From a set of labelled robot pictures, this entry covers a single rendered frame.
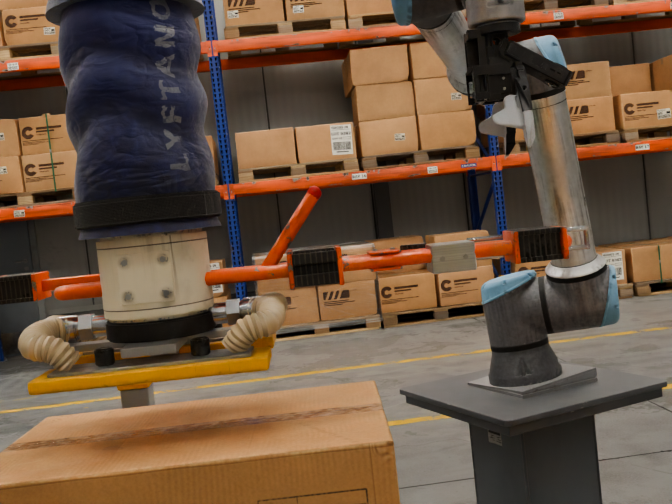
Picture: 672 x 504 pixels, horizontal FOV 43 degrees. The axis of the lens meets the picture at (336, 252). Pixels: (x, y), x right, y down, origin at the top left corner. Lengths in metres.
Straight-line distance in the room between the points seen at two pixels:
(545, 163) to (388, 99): 6.61
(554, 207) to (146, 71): 1.15
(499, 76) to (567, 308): 0.95
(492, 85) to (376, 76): 7.31
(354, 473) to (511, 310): 1.09
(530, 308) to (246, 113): 7.85
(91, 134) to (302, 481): 0.58
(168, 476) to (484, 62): 0.77
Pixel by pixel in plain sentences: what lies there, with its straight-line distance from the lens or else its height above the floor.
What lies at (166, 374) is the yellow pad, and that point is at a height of 1.06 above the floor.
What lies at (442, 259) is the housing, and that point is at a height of 1.17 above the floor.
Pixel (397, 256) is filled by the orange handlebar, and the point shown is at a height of 1.18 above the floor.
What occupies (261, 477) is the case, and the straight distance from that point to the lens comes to 1.18.
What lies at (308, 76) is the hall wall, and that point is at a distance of 9.90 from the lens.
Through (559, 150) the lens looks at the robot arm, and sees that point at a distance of 2.07.
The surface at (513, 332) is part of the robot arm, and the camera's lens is 2.20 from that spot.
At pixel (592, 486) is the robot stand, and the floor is 0.48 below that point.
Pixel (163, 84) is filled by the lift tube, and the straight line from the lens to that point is 1.27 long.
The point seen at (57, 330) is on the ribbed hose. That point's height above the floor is 1.13.
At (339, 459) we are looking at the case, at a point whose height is 0.93.
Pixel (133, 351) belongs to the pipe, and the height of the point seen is 1.10.
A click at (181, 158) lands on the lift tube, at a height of 1.36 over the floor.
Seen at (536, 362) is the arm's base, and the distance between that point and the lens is 2.21.
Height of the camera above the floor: 1.27
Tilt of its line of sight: 3 degrees down
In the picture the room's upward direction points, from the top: 6 degrees counter-clockwise
